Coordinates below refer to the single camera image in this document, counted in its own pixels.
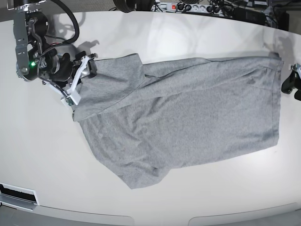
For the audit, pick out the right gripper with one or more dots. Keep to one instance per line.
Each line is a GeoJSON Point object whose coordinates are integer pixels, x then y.
{"type": "Point", "coordinates": [61, 70]}

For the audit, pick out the grey t-shirt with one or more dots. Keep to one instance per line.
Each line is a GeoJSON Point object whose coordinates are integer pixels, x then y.
{"type": "Point", "coordinates": [141, 121]}

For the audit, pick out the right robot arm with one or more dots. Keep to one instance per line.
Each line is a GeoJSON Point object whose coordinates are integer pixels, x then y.
{"type": "Point", "coordinates": [36, 58]}

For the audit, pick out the black power adapter box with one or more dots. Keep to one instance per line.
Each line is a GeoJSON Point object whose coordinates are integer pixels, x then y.
{"type": "Point", "coordinates": [250, 16]}

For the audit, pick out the white power strip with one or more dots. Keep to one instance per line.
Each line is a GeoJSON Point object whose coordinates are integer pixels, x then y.
{"type": "Point", "coordinates": [186, 8]}

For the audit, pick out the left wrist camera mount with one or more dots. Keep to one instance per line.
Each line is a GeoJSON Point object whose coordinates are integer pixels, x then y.
{"type": "Point", "coordinates": [296, 68]}

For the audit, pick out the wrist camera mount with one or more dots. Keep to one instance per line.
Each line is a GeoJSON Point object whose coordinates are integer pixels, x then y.
{"type": "Point", "coordinates": [70, 95]}
{"type": "Point", "coordinates": [296, 68]}

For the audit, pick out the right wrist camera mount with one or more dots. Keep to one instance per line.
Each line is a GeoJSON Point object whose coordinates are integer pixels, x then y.
{"type": "Point", "coordinates": [70, 95]}

